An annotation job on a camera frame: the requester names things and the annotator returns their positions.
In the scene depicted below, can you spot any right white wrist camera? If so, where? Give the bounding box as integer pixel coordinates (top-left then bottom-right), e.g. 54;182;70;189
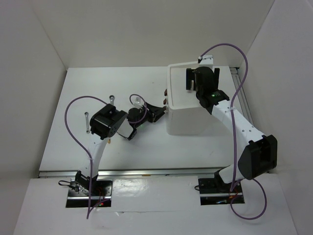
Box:
198;55;214;69

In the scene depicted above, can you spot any large ratchet wrench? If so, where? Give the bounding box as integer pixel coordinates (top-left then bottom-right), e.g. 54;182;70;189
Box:
109;95;115;105

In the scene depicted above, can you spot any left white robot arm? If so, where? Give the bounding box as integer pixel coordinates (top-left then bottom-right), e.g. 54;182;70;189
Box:
75;103;166;195

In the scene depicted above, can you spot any aluminium side rail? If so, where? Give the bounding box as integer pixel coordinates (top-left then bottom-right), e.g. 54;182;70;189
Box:
229;67;253;123

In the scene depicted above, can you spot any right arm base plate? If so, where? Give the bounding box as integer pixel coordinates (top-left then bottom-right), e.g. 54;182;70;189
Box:
194;177;245;206

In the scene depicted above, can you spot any small silver wrench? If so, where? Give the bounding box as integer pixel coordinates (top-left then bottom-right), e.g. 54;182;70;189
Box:
84;112;90;134

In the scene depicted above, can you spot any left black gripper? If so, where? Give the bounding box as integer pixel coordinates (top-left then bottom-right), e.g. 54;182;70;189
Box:
134;101;165;128

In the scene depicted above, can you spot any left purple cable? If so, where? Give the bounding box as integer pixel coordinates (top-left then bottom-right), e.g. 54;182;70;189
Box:
65;94;148;219

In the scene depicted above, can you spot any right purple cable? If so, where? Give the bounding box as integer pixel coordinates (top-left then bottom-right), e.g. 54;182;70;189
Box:
201;43;268;219

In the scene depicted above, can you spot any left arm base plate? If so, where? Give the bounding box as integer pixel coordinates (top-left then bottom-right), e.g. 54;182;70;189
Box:
58;180;113;208

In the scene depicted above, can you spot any white drawer cabinet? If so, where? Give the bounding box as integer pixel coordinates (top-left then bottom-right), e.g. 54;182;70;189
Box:
166;62;230;137

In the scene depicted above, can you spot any purple cable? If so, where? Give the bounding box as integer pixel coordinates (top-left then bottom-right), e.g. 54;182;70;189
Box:
201;43;268;219
65;94;148;219

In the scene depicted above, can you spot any aluminium front rail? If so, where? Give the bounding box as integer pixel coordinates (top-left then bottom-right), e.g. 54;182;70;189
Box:
38;167;221;178

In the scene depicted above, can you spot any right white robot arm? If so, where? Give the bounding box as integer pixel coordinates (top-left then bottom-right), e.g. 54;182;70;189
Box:
186;67;278;192

